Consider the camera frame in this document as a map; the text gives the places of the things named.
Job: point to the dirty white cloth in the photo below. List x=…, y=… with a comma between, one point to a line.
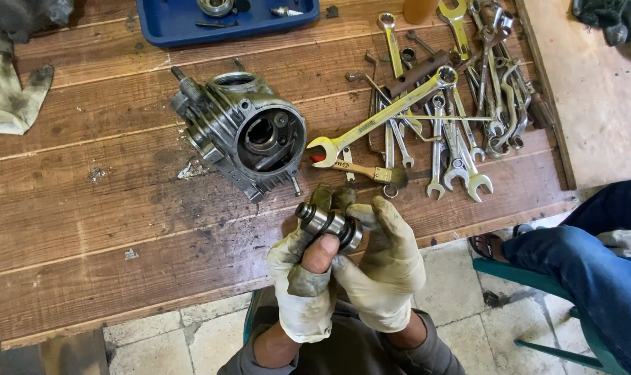
x=6, y=99

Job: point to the pile of steel wrenches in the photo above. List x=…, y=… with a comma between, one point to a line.
x=456, y=156

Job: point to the large yellowish combination wrench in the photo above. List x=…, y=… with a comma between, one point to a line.
x=378, y=118

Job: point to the amber bottle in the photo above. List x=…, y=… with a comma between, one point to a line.
x=418, y=10

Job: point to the person's right fingers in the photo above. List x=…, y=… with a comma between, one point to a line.
x=386, y=218

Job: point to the grey engine cylinder head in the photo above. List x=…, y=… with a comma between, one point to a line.
x=232, y=122

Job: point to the person's grey shirt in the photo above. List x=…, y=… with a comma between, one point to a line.
x=346, y=354

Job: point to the rusty tube socket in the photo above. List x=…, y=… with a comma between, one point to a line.
x=414, y=75

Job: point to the person's left hand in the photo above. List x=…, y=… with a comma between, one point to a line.
x=300, y=307

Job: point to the steel camshaft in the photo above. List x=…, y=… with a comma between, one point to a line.
x=326, y=223

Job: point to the thin black bolt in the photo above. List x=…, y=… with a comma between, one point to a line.
x=214, y=24

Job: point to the dark green rag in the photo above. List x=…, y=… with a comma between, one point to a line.
x=615, y=18

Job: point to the blue plastic tray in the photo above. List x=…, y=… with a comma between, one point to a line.
x=169, y=21

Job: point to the person's right hand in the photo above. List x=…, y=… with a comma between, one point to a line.
x=383, y=281

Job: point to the green plastic chair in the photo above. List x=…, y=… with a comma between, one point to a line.
x=544, y=284

